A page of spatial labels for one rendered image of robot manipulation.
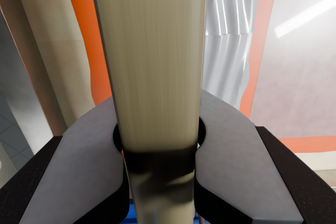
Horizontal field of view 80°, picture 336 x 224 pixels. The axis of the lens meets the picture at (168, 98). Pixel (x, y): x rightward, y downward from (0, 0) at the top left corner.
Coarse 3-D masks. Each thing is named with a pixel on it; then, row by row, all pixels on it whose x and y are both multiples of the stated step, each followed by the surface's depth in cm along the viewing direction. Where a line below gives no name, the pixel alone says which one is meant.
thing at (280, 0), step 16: (80, 0) 22; (272, 0) 22; (288, 0) 22; (304, 0) 22; (320, 0) 22; (80, 16) 22; (256, 16) 23; (272, 16) 23; (288, 16) 23; (304, 16) 23; (320, 16) 23; (96, 32) 23
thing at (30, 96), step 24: (0, 0) 19; (0, 24) 19; (24, 24) 22; (0, 48) 20; (24, 48) 21; (0, 72) 22; (24, 72) 22; (24, 96) 23; (48, 96) 26; (24, 120) 25; (48, 120) 25
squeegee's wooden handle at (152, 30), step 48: (96, 0) 5; (144, 0) 5; (192, 0) 5; (144, 48) 5; (192, 48) 6; (144, 96) 6; (192, 96) 6; (144, 144) 7; (192, 144) 8; (144, 192) 9; (192, 192) 9
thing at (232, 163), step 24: (216, 120) 9; (240, 120) 9; (216, 144) 7; (240, 144) 7; (216, 168) 7; (240, 168) 6; (264, 168) 6; (216, 192) 6; (240, 192) 6; (264, 192) 6; (288, 192) 6; (216, 216) 6; (240, 216) 5; (264, 216) 5; (288, 216) 5
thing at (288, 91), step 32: (256, 32) 24; (288, 32) 24; (320, 32) 24; (96, 64) 25; (256, 64) 26; (288, 64) 26; (320, 64) 26; (96, 96) 28; (256, 96) 28; (288, 96) 29; (320, 96) 29; (288, 128) 32; (320, 128) 32
